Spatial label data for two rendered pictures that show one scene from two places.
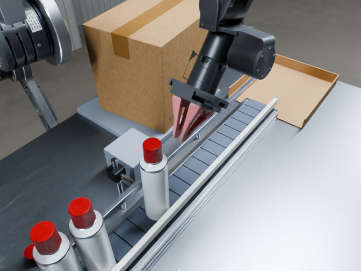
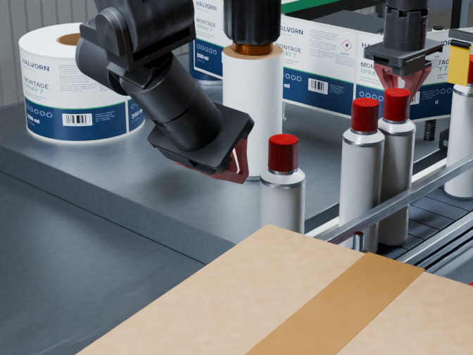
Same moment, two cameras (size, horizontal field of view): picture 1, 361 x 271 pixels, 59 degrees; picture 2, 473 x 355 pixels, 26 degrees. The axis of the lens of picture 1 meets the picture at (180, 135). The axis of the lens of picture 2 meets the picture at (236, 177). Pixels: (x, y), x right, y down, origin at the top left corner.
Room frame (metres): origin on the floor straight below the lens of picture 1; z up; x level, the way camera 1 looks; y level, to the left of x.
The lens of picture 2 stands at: (1.44, 0.08, 1.51)
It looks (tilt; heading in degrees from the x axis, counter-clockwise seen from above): 24 degrees down; 184
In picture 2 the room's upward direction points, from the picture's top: straight up
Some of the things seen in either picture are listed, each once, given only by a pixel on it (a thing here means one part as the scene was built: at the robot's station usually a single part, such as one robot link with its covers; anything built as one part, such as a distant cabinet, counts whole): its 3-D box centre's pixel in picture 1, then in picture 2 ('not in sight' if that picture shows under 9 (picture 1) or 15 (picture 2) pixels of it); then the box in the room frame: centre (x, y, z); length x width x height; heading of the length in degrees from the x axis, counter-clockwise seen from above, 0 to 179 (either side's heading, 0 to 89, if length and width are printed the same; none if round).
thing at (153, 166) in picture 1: (154, 181); (281, 222); (0.39, 0.05, 0.98); 0.05 x 0.05 x 0.20
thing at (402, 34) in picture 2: not in sight; (405, 32); (0.09, 0.20, 1.12); 0.10 x 0.07 x 0.07; 142
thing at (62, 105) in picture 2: not in sight; (83, 81); (-0.17, -0.30, 0.95); 0.20 x 0.20 x 0.14
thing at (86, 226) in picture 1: (93, 242); (361, 179); (0.27, 0.14, 0.98); 0.05 x 0.05 x 0.20
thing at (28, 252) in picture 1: (35, 254); not in sight; (0.31, 0.30, 0.85); 0.03 x 0.03 x 0.03
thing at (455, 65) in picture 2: not in sight; (459, 63); (0.13, 0.27, 1.09); 0.03 x 0.01 x 0.06; 52
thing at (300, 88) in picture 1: (284, 86); not in sight; (0.91, -0.35, 0.85); 0.30 x 0.26 x 0.04; 142
